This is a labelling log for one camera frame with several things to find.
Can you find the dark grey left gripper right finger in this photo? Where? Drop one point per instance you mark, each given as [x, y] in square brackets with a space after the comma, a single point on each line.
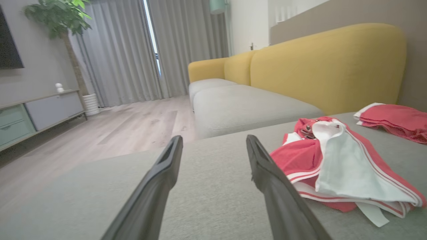
[283, 206]

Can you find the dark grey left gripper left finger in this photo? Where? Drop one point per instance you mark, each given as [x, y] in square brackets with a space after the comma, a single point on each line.
[150, 200]

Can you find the red and white jersey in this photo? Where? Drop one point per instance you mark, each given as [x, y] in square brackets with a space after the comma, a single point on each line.
[347, 170]

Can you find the red shorts with white stripe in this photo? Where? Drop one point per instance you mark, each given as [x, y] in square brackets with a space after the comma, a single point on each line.
[393, 120]

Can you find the large grey sofa seat cushion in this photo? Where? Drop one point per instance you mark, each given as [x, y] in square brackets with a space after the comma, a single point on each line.
[206, 200]

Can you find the white ribbed plant pot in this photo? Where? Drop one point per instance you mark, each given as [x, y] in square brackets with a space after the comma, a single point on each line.
[90, 105]

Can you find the grey and green TV cabinet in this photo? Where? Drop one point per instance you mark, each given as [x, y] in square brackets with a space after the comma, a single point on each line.
[50, 108]

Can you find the yellow fabric sofa back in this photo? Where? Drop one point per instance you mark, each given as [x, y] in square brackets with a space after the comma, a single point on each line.
[317, 70]

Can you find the small white figurine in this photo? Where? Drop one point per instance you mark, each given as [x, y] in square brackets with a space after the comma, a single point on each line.
[59, 88]

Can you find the grey curtain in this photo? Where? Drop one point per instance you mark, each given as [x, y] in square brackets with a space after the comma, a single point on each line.
[116, 50]
[190, 43]

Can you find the white slatted railing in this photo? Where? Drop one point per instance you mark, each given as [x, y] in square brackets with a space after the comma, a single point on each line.
[287, 12]

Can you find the green potted tree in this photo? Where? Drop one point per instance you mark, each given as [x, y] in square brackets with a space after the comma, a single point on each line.
[56, 16]

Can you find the black flat screen television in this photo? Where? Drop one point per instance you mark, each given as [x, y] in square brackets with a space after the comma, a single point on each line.
[6, 50]

